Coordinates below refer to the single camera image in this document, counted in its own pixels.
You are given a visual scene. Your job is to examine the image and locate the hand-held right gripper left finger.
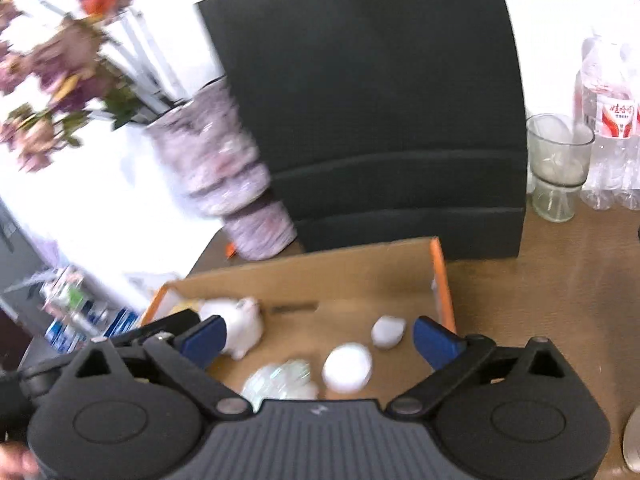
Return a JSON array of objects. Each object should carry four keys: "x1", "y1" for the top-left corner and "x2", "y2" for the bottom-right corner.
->
[{"x1": 67, "y1": 315, "x2": 253, "y2": 422}]

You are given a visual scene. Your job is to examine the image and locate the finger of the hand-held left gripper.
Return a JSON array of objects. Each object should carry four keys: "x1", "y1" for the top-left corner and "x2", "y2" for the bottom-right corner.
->
[{"x1": 20, "y1": 309, "x2": 201, "y2": 399}]

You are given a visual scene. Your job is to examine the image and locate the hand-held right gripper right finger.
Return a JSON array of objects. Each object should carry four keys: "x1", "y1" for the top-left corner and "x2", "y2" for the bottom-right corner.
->
[{"x1": 389, "y1": 316, "x2": 571, "y2": 422}]

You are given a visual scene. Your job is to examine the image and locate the white and tan plush dog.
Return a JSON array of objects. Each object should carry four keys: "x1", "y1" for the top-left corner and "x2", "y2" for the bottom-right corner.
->
[{"x1": 172, "y1": 296, "x2": 265, "y2": 361}]

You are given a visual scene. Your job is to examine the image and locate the cardboard box orange rim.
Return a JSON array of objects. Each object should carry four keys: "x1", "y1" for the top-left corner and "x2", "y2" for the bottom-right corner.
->
[{"x1": 140, "y1": 237, "x2": 458, "y2": 406}]

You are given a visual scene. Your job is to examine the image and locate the person's left hand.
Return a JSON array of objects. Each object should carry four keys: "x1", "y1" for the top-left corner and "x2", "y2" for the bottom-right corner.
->
[{"x1": 0, "y1": 442, "x2": 40, "y2": 479}]

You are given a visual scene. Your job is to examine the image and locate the blue and white box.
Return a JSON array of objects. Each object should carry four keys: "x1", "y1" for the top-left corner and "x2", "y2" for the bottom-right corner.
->
[{"x1": 102, "y1": 307, "x2": 142, "y2": 337}]

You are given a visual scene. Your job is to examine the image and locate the small white rounded case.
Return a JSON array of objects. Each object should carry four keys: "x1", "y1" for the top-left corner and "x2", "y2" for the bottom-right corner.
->
[{"x1": 371, "y1": 315, "x2": 406, "y2": 350}]

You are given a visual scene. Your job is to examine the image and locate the crumpled clear plastic wrap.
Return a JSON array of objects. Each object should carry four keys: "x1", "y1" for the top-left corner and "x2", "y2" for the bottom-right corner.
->
[{"x1": 241, "y1": 359, "x2": 321, "y2": 406}]

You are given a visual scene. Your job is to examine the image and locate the white round container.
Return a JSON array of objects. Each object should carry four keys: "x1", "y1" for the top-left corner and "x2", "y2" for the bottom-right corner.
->
[{"x1": 322, "y1": 342, "x2": 373, "y2": 394}]

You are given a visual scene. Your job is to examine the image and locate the metal rack with toiletries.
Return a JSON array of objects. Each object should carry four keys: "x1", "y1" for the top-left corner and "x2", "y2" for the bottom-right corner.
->
[{"x1": 5, "y1": 265, "x2": 116, "y2": 356}]

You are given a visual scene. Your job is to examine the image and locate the purple textured vase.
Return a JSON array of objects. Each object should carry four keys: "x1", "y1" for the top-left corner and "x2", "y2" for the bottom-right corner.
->
[{"x1": 145, "y1": 77, "x2": 298, "y2": 261}]

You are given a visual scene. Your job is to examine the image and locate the clear drinking glass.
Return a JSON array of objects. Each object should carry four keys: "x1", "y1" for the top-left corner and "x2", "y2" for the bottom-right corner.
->
[{"x1": 526, "y1": 114, "x2": 596, "y2": 223}]

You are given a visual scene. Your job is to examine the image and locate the white rounded object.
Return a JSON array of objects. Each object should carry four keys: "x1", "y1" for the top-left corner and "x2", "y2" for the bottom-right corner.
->
[{"x1": 621, "y1": 402, "x2": 640, "y2": 471}]

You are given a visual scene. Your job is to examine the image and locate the clear plastic water bottle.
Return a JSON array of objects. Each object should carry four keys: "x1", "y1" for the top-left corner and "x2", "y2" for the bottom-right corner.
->
[{"x1": 572, "y1": 35, "x2": 640, "y2": 211}]

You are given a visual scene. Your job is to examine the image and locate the black paper bag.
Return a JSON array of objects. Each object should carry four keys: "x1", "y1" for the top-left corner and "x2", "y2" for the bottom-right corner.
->
[{"x1": 195, "y1": 0, "x2": 528, "y2": 261}]

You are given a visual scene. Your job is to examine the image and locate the dried pink flower bouquet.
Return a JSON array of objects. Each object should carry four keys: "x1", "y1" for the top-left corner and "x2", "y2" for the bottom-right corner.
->
[{"x1": 0, "y1": 0, "x2": 193, "y2": 173}]

